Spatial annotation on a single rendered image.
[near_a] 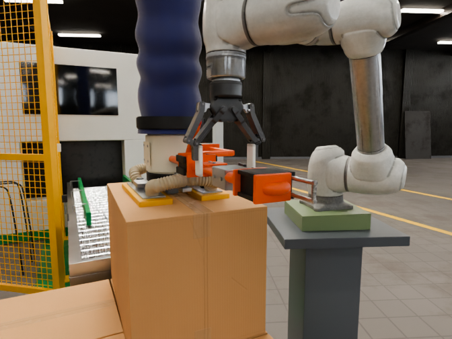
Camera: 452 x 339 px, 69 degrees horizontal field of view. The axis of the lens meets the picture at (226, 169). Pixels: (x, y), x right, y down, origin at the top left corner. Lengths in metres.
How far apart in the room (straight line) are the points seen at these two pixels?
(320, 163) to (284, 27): 0.88
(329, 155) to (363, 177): 0.17
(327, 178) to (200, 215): 0.73
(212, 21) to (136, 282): 0.64
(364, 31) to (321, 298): 1.07
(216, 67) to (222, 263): 0.53
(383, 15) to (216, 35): 0.60
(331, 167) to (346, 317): 0.67
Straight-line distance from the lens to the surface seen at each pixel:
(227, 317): 1.04
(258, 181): 0.55
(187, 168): 0.87
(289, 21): 0.67
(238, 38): 0.73
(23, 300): 1.49
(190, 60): 1.09
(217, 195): 1.05
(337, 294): 1.61
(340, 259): 1.54
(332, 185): 1.47
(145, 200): 0.99
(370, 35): 1.19
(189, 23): 1.12
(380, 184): 1.42
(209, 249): 0.93
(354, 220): 1.47
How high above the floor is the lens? 1.17
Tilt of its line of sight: 7 degrees down
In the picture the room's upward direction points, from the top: straight up
